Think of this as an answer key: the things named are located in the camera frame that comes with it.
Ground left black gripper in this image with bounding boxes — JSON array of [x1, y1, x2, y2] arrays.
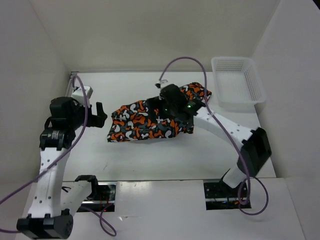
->
[[69, 97, 108, 129]]

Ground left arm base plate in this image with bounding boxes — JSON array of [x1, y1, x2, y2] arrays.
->
[[77, 181, 117, 213]]

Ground white plastic basket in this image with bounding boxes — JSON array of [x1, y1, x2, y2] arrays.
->
[[211, 56, 267, 111]]

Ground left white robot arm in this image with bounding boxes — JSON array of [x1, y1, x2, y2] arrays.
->
[[16, 97, 108, 240]]

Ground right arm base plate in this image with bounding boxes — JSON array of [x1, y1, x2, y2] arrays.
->
[[203, 179, 248, 211]]

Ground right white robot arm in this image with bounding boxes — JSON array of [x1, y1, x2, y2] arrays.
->
[[147, 83, 272, 197]]

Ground orange camouflage shorts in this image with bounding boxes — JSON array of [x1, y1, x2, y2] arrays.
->
[[107, 82, 205, 143]]

